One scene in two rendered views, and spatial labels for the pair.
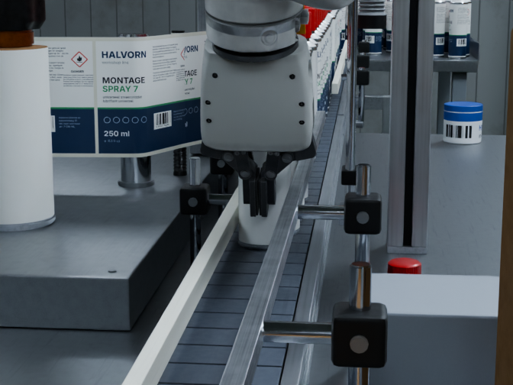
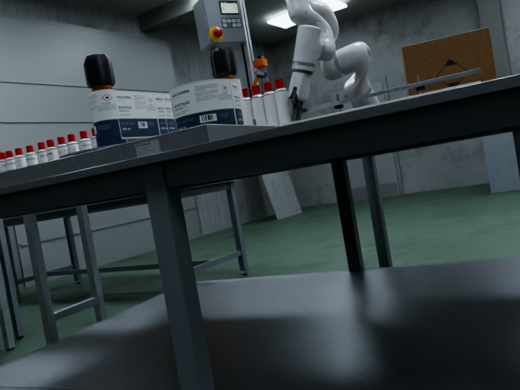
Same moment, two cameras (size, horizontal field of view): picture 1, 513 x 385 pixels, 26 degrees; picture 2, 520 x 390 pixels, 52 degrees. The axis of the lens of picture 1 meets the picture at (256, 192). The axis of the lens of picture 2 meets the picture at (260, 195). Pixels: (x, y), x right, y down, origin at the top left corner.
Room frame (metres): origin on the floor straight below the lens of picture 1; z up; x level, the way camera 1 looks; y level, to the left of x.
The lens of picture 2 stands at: (0.48, 1.90, 0.73)
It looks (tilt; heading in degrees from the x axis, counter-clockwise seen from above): 2 degrees down; 291
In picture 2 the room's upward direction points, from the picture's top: 10 degrees counter-clockwise
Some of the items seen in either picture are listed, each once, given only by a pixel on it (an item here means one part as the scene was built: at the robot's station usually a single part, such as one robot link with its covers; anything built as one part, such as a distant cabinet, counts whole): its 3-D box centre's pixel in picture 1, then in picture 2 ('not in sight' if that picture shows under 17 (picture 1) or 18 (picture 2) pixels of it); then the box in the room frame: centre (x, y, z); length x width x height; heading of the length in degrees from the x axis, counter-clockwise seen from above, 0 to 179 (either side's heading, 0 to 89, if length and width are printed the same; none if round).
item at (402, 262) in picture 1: (404, 277); not in sight; (1.07, -0.15, 0.85); 0.03 x 0.03 x 0.03
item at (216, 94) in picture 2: not in sight; (206, 111); (1.15, 0.48, 0.95); 0.20 x 0.20 x 0.14
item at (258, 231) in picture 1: (264, 142); (283, 106); (1.07, -0.01, 0.98); 0.05 x 0.05 x 0.20
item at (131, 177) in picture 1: (134, 110); not in sight; (1.37, 0.15, 0.97); 0.05 x 0.05 x 0.19
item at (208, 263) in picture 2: not in sight; (115, 244); (3.29, -1.80, 0.39); 2.20 x 0.80 x 0.78; 168
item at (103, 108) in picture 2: not in sight; (104, 103); (1.45, 0.56, 1.04); 0.09 x 0.09 x 0.29
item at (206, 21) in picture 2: not in sight; (220, 24); (1.31, -0.12, 1.38); 0.17 x 0.10 x 0.19; 49
